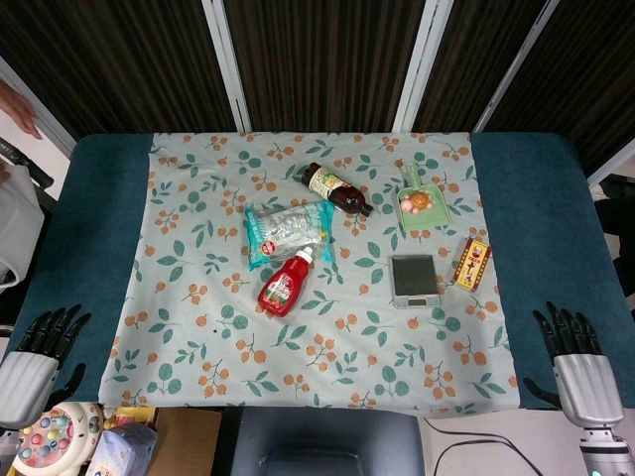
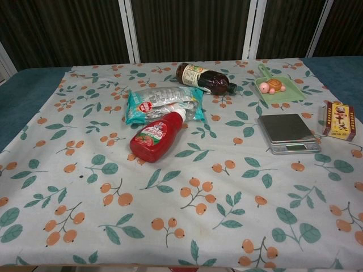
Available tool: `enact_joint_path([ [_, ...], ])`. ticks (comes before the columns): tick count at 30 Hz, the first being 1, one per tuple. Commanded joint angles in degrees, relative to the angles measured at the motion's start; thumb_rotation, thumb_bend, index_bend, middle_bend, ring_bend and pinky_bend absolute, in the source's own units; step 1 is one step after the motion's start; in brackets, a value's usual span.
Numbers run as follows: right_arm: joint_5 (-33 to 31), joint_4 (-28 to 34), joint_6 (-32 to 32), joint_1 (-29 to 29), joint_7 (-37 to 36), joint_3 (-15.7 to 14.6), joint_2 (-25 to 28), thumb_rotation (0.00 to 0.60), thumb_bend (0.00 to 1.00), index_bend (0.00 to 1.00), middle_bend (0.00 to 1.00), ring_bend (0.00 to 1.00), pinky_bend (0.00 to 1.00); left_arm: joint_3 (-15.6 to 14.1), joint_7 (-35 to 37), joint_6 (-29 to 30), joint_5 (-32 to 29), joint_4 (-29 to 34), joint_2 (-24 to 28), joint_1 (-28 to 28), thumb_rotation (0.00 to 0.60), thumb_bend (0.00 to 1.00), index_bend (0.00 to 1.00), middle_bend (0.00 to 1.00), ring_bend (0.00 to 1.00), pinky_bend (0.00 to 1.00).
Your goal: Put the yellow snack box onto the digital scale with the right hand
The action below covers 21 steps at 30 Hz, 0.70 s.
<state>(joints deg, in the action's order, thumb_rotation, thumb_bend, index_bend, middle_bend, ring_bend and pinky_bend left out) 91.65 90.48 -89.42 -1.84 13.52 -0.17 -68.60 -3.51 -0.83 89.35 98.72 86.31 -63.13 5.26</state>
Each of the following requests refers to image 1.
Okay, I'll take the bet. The blue table cover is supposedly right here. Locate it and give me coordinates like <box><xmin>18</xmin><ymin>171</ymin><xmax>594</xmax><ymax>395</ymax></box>
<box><xmin>9</xmin><ymin>131</ymin><xmax>635</xmax><ymax>413</ymax></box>

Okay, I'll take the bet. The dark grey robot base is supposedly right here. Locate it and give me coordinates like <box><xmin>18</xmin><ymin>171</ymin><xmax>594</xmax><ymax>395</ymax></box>
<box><xmin>220</xmin><ymin>409</ymin><xmax>424</xmax><ymax>476</ymax></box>

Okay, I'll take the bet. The white plastic bag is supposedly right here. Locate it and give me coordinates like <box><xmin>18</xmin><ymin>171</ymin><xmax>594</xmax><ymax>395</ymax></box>
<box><xmin>0</xmin><ymin>161</ymin><xmax>47</xmax><ymax>290</ymax></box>

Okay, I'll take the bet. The yellow snack package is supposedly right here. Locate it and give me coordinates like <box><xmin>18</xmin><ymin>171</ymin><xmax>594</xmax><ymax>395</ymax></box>
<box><xmin>102</xmin><ymin>406</ymin><xmax>156</xmax><ymax>428</ymax></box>

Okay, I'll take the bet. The white pop button toy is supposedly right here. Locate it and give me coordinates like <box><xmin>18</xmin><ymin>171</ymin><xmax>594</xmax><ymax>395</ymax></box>
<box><xmin>9</xmin><ymin>400</ymin><xmax>105</xmax><ymax>476</ymax></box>

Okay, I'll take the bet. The red yellow snack box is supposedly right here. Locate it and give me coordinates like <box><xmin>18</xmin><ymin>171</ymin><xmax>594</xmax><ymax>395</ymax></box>
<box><xmin>451</xmin><ymin>236</ymin><xmax>492</xmax><ymax>293</ymax></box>

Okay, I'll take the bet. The dark partition screen panel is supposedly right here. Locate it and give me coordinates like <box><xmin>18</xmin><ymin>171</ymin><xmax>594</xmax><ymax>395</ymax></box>
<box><xmin>212</xmin><ymin>0</ymin><xmax>443</xmax><ymax>134</ymax></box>
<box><xmin>0</xmin><ymin>0</ymin><xmax>249</xmax><ymax>143</ymax></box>
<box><xmin>475</xmin><ymin>0</ymin><xmax>635</xmax><ymax>187</ymax></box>
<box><xmin>396</xmin><ymin>0</ymin><xmax>562</xmax><ymax>134</ymax></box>

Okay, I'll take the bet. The floral leaf print tablecloth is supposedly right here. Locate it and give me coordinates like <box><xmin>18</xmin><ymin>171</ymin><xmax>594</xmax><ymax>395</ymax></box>
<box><xmin>96</xmin><ymin>131</ymin><xmax>521</xmax><ymax>412</ymax></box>

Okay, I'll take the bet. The brown sauce bottle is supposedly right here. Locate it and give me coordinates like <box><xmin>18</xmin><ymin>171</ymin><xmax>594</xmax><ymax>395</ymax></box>
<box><xmin>301</xmin><ymin>162</ymin><xmax>374</xmax><ymax>217</ymax></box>

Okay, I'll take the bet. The black chair with dark clothing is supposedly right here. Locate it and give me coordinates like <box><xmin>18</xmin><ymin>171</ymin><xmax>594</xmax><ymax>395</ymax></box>
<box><xmin>590</xmin><ymin>173</ymin><xmax>635</xmax><ymax>301</ymax></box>

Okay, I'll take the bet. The silver digital kitchen scale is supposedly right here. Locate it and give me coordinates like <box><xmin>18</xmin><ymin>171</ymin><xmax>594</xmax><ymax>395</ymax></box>
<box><xmin>389</xmin><ymin>254</ymin><xmax>442</xmax><ymax>309</ymax></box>

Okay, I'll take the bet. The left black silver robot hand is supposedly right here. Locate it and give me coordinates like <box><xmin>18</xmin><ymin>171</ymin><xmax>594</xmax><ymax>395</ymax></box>
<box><xmin>0</xmin><ymin>302</ymin><xmax>93</xmax><ymax>430</ymax></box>

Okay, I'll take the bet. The white side partition panel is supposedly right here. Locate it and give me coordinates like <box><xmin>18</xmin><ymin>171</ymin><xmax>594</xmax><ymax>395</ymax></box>
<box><xmin>0</xmin><ymin>54</ymin><xmax>78</xmax><ymax>175</ymax></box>

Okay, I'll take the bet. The green toy dustpan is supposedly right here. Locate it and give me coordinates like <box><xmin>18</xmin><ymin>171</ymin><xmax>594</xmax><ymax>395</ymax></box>
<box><xmin>394</xmin><ymin>162</ymin><xmax>452</xmax><ymax>232</ymax></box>

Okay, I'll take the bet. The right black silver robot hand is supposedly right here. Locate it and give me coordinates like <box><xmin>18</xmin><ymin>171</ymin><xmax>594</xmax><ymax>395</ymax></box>
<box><xmin>523</xmin><ymin>300</ymin><xmax>625</xmax><ymax>431</ymax></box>

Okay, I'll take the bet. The pink orange turtle toy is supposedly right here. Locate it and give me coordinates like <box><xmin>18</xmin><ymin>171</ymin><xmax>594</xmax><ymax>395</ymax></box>
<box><xmin>399</xmin><ymin>190</ymin><xmax>435</xmax><ymax>216</ymax></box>

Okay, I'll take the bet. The red ketchup squeeze bottle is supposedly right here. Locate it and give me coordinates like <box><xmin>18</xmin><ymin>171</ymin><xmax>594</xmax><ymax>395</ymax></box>
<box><xmin>256</xmin><ymin>246</ymin><xmax>317</xmax><ymax>318</ymax></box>

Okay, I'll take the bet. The brown cardboard piece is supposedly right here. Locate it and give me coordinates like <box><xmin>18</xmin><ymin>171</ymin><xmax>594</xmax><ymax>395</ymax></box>
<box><xmin>153</xmin><ymin>407</ymin><xmax>223</xmax><ymax>476</ymax></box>

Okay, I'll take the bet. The clear teal snack bag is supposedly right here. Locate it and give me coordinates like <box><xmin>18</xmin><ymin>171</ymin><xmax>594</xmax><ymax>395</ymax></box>
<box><xmin>242</xmin><ymin>200</ymin><xmax>336</xmax><ymax>272</ymax></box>

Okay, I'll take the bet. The bystander bare hand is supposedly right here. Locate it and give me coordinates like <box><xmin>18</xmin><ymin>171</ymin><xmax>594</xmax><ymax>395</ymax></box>
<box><xmin>0</xmin><ymin>78</ymin><xmax>44</xmax><ymax>141</ymax></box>

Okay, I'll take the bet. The purple tissue pack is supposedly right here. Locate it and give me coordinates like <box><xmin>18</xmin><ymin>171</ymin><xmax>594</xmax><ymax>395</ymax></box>
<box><xmin>91</xmin><ymin>421</ymin><xmax>160</xmax><ymax>476</ymax></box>

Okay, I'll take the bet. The black cable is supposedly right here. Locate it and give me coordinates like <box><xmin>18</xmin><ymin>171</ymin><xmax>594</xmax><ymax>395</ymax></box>
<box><xmin>421</xmin><ymin>416</ymin><xmax>589</xmax><ymax>476</ymax></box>

